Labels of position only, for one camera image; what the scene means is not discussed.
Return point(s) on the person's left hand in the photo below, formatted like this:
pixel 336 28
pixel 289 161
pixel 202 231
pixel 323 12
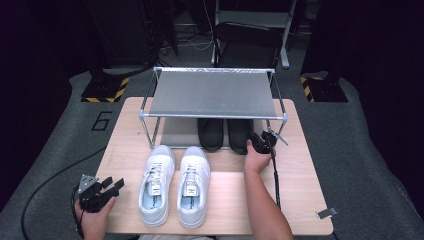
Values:
pixel 93 225

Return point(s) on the grey floor mat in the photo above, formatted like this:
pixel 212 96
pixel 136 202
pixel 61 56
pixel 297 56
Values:
pixel 66 140

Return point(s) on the person's right hand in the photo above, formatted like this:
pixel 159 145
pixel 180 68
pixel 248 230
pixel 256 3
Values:
pixel 255 161

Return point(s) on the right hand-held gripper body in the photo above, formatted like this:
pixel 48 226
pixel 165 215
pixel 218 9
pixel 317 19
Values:
pixel 263 143

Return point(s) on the white sneaker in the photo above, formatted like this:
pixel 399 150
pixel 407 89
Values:
pixel 160 160
pixel 197 160

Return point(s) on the grey tape strip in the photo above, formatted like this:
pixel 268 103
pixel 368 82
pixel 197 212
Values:
pixel 328 212

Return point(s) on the black flip-flop slipper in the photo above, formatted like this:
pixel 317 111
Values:
pixel 210 135
pixel 238 136

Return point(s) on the metal shoe rack grey shelves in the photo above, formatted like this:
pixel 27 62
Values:
pixel 213 93

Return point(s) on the black stand with striped base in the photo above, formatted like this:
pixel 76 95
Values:
pixel 103 88
pixel 328 90

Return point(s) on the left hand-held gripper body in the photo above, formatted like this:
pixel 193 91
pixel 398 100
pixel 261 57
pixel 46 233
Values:
pixel 90 200

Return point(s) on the white desk frame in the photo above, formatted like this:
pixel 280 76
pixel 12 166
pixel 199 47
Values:
pixel 253 18

